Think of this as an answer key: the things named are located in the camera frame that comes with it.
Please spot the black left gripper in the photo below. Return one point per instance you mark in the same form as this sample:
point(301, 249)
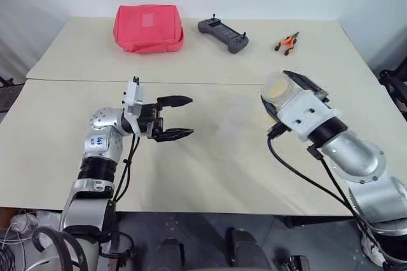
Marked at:
point(147, 119)

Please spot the grey handheld remote controller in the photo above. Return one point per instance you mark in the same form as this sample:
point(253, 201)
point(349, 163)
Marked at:
point(222, 30)

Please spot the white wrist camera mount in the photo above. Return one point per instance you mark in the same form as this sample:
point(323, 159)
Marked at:
point(133, 97)
point(305, 112)

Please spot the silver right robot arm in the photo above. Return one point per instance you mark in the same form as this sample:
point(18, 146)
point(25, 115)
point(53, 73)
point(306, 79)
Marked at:
point(356, 153)

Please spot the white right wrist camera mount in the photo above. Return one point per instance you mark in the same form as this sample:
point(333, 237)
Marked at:
point(305, 112)

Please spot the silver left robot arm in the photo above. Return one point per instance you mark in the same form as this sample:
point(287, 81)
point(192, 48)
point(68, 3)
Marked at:
point(101, 143)

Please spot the dark metal base fitting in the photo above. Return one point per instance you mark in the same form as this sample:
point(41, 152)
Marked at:
point(297, 263)

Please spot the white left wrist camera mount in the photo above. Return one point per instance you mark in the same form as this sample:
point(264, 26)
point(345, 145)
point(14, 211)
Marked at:
point(133, 97)

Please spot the pink fabric pouch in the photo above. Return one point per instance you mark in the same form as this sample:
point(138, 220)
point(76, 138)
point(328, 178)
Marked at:
point(146, 27)

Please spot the clear crumpled plastic bag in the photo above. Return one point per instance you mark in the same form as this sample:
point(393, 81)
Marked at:
point(49, 220)

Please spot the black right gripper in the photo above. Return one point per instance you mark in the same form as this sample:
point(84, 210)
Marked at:
point(279, 129)

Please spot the orange black pliers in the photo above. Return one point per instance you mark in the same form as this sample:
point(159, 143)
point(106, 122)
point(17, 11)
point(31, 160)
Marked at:
point(287, 42)

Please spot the clear plastic container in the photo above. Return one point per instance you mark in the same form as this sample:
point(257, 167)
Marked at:
point(280, 89)

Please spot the silver robot torso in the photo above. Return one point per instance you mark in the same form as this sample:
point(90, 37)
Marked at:
point(86, 256)

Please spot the black metal stand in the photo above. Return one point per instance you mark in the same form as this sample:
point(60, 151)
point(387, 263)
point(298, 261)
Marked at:
point(9, 93)

